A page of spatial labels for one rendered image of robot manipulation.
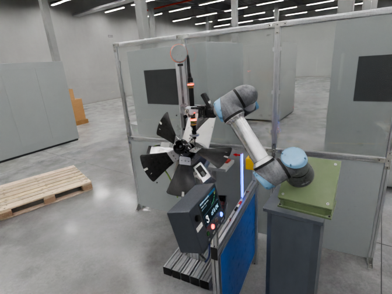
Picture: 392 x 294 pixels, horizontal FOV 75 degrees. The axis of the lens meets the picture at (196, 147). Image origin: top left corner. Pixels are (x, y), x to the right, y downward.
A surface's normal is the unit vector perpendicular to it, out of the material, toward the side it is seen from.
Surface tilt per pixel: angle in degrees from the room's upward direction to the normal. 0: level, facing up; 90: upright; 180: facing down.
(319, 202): 43
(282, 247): 90
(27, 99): 90
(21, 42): 90
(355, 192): 90
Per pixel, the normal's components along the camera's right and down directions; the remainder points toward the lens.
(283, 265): -0.54, 0.30
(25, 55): 0.82, 0.13
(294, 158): -0.33, -0.55
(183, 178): 0.29, -0.30
